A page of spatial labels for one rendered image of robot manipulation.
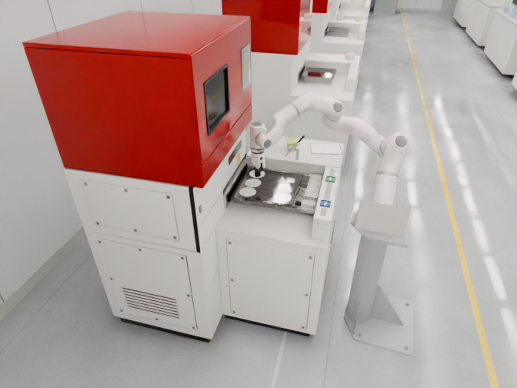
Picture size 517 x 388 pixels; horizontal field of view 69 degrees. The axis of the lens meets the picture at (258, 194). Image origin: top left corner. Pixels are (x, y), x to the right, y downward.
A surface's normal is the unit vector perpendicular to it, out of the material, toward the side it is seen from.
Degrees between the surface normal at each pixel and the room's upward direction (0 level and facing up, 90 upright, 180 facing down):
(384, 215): 90
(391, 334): 0
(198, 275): 90
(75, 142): 90
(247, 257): 90
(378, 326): 0
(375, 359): 0
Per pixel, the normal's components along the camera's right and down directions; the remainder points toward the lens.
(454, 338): 0.00, -0.82
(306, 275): -0.26, 0.55
